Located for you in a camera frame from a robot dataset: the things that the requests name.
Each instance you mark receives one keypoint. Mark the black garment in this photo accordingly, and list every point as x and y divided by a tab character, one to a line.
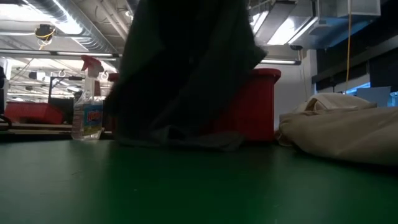
186	77

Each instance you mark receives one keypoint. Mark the beige garment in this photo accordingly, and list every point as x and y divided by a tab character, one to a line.
342	133

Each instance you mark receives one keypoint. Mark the red plastic laundry bin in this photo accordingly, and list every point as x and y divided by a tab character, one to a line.
255	105

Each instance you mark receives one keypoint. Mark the small red plastic bin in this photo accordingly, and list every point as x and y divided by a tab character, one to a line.
31	112

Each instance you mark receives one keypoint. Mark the clear spray bottle red trigger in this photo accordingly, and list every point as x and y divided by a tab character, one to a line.
88	118

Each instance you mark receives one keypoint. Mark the long ceiling light bar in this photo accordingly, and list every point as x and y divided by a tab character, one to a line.
77	54

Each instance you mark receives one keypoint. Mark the black metal stand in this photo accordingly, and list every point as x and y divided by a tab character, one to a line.
49	90

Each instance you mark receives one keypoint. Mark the white ceiling ventilation unit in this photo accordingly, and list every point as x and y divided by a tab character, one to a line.
329	25

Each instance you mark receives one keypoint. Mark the beige wooden desk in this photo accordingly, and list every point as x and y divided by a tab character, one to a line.
31	127

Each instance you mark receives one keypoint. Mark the grey blue panel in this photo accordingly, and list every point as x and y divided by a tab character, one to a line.
373	98

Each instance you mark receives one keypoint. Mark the corrugated silver ceiling duct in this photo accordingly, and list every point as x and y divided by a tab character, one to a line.
77	28

